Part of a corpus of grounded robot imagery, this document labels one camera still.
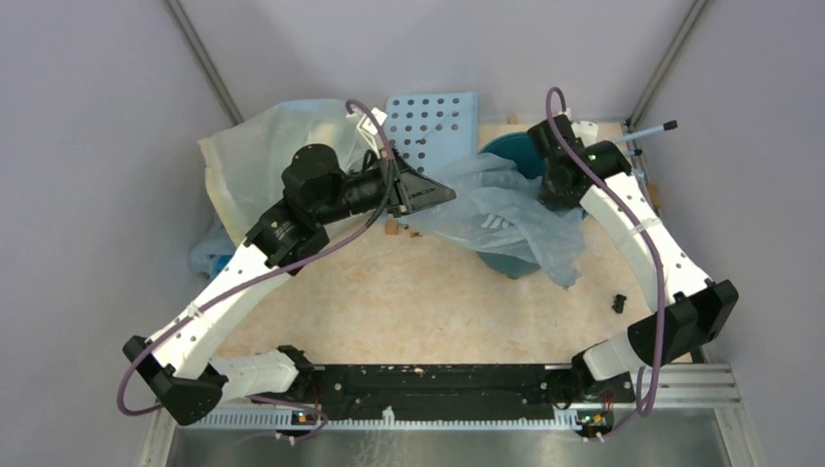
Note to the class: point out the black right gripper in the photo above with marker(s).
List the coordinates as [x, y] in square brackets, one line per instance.
[550, 198]

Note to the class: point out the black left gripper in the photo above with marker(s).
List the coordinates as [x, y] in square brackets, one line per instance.
[412, 191]

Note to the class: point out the teal plastic trash bin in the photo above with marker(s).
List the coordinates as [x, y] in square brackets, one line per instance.
[535, 237]

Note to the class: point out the light blue trash bag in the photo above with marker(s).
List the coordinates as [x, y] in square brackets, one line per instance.
[465, 220]

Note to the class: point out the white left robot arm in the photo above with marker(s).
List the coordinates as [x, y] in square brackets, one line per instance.
[179, 362]

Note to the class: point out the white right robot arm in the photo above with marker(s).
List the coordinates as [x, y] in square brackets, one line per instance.
[689, 308]

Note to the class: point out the wooden block left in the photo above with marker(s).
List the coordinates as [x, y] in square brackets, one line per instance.
[391, 227]

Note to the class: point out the light blue perforated board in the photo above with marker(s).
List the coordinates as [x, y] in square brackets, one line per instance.
[433, 130]

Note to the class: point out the small black plastic part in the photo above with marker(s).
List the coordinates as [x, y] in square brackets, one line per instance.
[618, 304]

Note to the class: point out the large translucent yellowish bag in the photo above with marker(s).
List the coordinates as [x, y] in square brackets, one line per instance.
[243, 164]

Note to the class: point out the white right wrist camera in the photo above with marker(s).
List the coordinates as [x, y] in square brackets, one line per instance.
[587, 131]

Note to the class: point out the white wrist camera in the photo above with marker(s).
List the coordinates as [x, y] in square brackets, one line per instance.
[372, 122]
[587, 131]

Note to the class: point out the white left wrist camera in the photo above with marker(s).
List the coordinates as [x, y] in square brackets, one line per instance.
[372, 122]

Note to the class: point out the light blue metal stool frame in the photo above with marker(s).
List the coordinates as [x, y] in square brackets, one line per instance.
[634, 152]

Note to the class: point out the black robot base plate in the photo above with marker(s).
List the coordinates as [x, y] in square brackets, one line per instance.
[457, 392]

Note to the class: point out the blue crumpled bag at wall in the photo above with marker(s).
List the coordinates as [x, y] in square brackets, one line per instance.
[212, 253]

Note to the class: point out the light blue cable comb strip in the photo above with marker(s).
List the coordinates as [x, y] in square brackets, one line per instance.
[259, 418]

